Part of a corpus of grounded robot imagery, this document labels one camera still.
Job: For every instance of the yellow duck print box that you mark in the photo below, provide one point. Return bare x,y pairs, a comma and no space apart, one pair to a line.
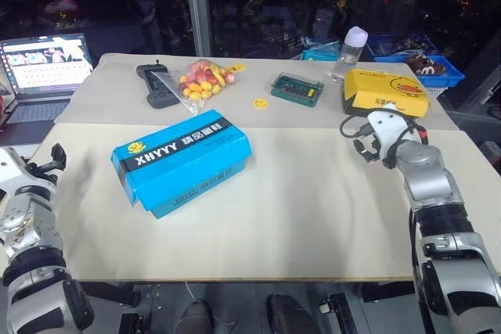
385,93

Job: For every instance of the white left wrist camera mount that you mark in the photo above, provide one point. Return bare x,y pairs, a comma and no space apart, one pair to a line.
9,169

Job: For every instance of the blue plastic bin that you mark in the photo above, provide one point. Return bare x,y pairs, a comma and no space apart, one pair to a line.
450,72

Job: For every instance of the yellow tag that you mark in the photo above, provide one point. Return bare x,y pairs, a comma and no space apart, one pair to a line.
236,67

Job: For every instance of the black handheld device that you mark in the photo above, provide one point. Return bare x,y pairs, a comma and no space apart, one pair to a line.
156,89

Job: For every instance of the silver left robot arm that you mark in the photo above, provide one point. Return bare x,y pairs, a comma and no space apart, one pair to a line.
35,256

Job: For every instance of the round yellow token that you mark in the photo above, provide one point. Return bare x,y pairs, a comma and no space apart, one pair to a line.
259,104

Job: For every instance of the open laptop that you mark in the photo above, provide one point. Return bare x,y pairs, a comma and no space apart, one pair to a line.
43,72

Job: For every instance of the dark rounded shape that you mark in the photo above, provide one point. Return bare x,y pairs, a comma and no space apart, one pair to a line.
193,316

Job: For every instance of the metal window post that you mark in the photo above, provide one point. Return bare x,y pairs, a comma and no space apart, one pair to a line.
199,5

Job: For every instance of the blue shoe box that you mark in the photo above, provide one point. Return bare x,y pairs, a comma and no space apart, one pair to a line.
184,162

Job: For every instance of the teal box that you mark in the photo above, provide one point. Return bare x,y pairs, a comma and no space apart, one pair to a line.
321,52

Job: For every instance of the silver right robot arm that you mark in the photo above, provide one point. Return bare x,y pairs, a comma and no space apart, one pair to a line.
438,212

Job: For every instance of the green screwdriver bit case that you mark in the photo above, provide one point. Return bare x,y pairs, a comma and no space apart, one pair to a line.
296,88

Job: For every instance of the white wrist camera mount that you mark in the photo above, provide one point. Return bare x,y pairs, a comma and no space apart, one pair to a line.
9,169
389,128

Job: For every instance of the pink object behind glass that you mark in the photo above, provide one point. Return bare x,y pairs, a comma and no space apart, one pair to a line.
62,7

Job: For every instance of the clear bag of coloured candies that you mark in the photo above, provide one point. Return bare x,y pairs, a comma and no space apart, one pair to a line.
201,81

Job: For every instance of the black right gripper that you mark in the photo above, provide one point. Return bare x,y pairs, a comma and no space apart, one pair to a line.
373,148

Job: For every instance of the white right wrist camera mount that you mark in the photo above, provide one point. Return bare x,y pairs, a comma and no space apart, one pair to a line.
389,128

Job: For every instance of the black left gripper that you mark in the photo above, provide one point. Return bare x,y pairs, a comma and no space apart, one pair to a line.
41,173

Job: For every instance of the clear bottle with white cap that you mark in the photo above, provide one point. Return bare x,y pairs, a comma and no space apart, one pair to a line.
348,54

